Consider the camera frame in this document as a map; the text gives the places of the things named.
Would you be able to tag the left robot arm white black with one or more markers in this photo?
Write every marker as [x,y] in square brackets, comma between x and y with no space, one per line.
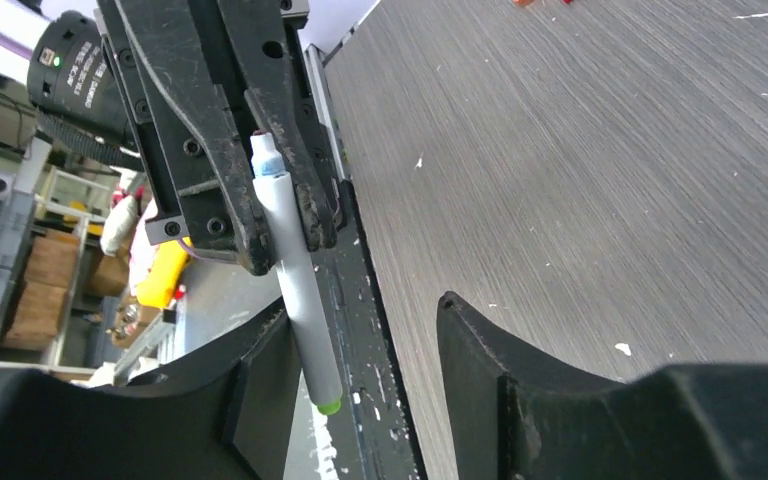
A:
[63,65]

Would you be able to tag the yellow object outside cell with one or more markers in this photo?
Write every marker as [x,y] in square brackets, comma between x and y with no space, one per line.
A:
[154,272]

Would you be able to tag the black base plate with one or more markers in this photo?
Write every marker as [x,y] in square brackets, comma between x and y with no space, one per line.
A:
[373,436]

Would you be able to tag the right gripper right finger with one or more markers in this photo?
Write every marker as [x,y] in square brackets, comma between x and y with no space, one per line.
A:
[517,412]

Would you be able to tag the aluminium frame rail left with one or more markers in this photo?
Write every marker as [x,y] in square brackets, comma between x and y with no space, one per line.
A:
[328,99]

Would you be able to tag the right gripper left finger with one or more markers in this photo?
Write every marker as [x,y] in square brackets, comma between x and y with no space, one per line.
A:
[223,411]

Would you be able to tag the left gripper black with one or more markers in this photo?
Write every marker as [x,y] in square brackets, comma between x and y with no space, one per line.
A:
[202,84]

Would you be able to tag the white pen green end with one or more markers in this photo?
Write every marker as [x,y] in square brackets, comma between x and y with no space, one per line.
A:
[274,189]

